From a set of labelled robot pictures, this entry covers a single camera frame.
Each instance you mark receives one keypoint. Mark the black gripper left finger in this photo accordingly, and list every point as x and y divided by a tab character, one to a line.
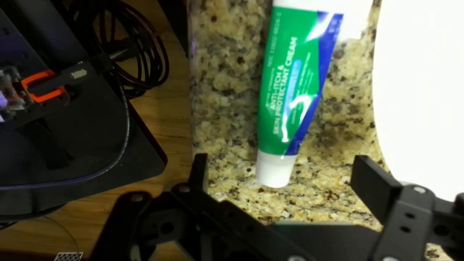
203	228

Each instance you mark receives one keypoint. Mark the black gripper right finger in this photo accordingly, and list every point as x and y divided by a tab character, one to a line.
411	215

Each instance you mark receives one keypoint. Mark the green cream tube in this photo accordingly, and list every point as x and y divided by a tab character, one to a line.
300	41

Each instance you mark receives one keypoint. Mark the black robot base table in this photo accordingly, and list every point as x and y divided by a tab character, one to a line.
84	142

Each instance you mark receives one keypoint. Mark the white oval sink basin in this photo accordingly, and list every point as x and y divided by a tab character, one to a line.
417	91

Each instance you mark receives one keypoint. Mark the orange black clamp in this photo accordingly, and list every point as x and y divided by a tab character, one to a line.
46	84

